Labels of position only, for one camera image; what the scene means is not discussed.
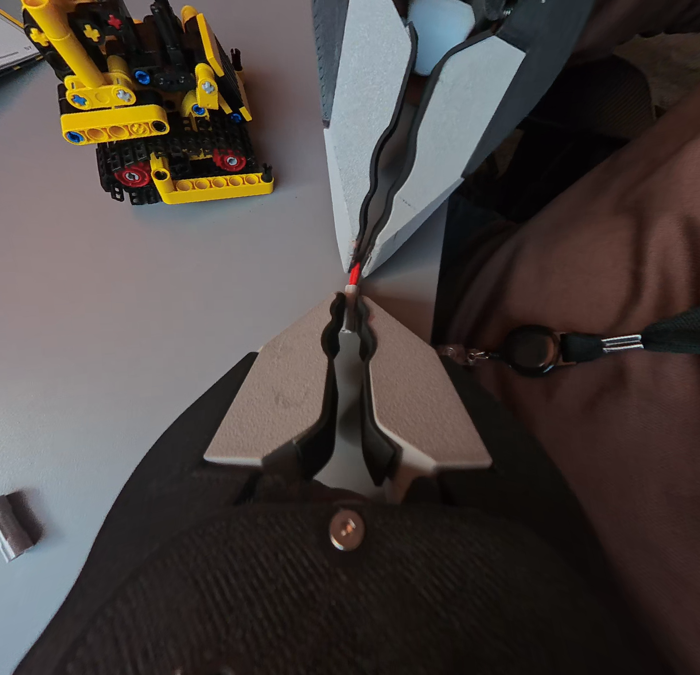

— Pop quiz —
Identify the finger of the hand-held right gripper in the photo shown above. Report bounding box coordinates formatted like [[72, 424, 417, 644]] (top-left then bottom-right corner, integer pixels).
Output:
[[357, 30, 528, 278], [324, 0, 419, 274]]

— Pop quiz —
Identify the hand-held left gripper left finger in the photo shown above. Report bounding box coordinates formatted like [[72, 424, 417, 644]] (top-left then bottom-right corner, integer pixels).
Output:
[[203, 292, 346, 484]]

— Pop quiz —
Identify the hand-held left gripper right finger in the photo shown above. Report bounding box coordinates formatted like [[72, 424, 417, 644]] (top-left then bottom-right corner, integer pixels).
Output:
[[353, 295, 493, 503]]

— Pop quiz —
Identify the grey lego axle connector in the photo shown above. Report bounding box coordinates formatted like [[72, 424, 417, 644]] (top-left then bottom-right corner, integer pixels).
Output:
[[343, 284, 362, 334], [0, 490, 44, 564]]

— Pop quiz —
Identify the yellow black lego vehicle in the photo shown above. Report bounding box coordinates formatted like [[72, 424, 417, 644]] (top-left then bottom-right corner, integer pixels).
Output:
[[19, 0, 275, 206]]

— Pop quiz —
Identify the lego instruction booklet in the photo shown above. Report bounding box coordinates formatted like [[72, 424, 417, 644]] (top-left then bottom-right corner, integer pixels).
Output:
[[0, 9, 43, 78]]

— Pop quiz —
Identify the black badge reel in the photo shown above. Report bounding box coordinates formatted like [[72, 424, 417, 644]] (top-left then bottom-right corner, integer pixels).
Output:
[[502, 325, 564, 379]]

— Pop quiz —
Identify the black lanyard strap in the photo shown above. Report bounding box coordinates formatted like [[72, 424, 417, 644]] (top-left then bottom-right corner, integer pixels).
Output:
[[560, 306, 700, 358]]

